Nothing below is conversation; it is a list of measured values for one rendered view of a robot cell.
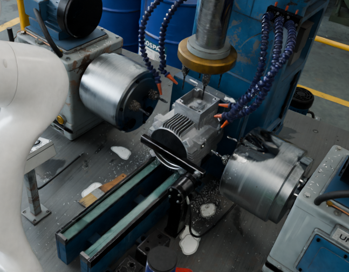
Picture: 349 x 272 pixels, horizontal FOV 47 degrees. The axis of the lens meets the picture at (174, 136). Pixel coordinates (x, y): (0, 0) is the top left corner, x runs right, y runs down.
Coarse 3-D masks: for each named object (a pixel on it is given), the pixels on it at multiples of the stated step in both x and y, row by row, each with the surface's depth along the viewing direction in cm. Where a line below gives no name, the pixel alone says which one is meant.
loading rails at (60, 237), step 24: (144, 168) 137; (120, 192) 128; (144, 192) 140; (96, 216) 119; (120, 216) 133; (144, 216) 123; (72, 240) 114; (96, 240) 122; (120, 240) 116; (96, 264) 111
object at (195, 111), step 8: (184, 96) 133; (192, 96) 138; (200, 96) 138; (208, 96) 136; (176, 104) 130; (184, 104) 134; (192, 104) 133; (200, 104) 133; (208, 104) 136; (216, 104) 133; (176, 112) 132; (184, 112) 130; (192, 112) 128; (200, 112) 127; (208, 112) 131; (216, 112) 136; (192, 120) 129; (200, 120) 128; (208, 120) 133
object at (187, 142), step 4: (160, 120) 130; (216, 120) 136; (220, 120) 136; (152, 124) 130; (156, 124) 129; (160, 124) 130; (156, 128) 130; (184, 140) 124; (188, 140) 124; (184, 144) 125; (188, 144) 124; (192, 144) 125; (152, 152) 137; (152, 156) 138; (180, 172) 133; (184, 172) 132
